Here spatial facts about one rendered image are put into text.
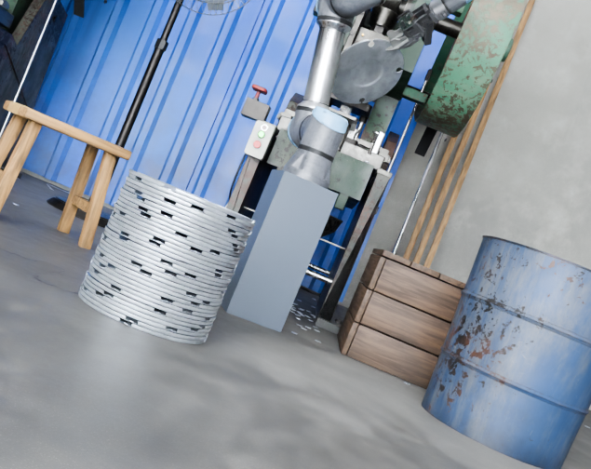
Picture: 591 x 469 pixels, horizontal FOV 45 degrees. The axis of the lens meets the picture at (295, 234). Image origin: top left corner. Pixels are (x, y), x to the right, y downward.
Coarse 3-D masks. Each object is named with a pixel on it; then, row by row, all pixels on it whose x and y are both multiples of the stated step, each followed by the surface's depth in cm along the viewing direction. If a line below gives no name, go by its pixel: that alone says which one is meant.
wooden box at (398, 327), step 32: (384, 256) 222; (384, 288) 221; (416, 288) 221; (448, 288) 221; (352, 320) 228; (384, 320) 221; (416, 320) 221; (448, 320) 221; (352, 352) 222; (384, 352) 221; (416, 352) 221; (416, 384) 221
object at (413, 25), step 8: (416, 8) 246; (424, 8) 244; (400, 16) 250; (408, 16) 248; (416, 16) 247; (424, 16) 246; (432, 16) 245; (400, 24) 249; (408, 24) 247; (416, 24) 246; (424, 24) 249; (408, 32) 248; (416, 32) 250; (424, 32) 251
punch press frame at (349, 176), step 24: (408, 48) 287; (408, 72) 287; (384, 96) 317; (384, 120) 317; (288, 144) 277; (336, 168) 276; (360, 168) 276; (336, 192) 281; (360, 192) 276; (312, 264) 349
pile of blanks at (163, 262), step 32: (128, 192) 145; (160, 192) 141; (128, 224) 151; (160, 224) 149; (192, 224) 141; (224, 224) 144; (96, 256) 148; (128, 256) 141; (160, 256) 140; (192, 256) 149; (224, 256) 147; (96, 288) 144; (128, 288) 141; (160, 288) 141; (192, 288) 144; (224, 288) 152; (128, 320) 140; (160, 320) 141; (192, 320) 146
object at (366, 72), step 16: (352, 48) 254; (368, 48) 256; (384, 48) 258; (352, 64) 260; (368, 64) 262; (384, 64) 264; (400, 64) 265; (336, 80) 264; (352, 80) 266; (368, 80) 268; (384, 80) 269; (336, 96) 270; (352, 96) 272; (368, 96) 274
